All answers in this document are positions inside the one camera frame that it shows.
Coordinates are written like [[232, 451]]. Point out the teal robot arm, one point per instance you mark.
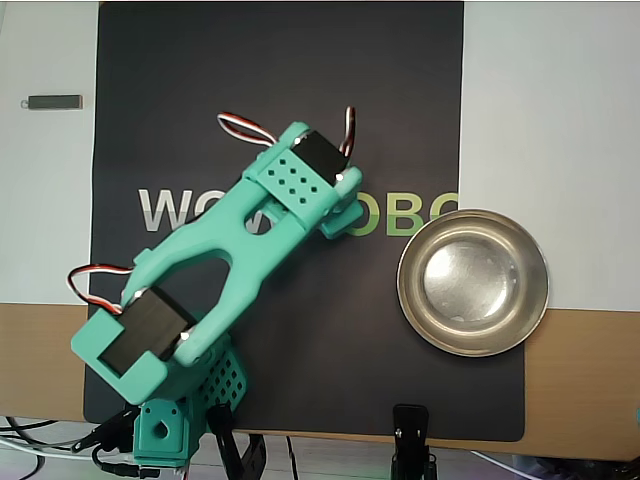
[[225, 235]]

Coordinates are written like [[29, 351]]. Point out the white paper sheet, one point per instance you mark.
[[45, 200], [550, 100]]

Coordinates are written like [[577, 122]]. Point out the metal bowl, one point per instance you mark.
[[472, 282]]

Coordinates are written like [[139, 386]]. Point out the black mat with WOWROBO print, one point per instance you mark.
[[300, 75]]

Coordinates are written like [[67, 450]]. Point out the teal robot base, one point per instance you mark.
[[225, 375]]

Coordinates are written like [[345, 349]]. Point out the teal gripper black servo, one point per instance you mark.
[[339, 226]]

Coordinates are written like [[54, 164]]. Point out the black clamp right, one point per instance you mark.
[[410, 430]]

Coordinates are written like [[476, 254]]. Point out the black table clamp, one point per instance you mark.
[[225, 435], [110, 430]]

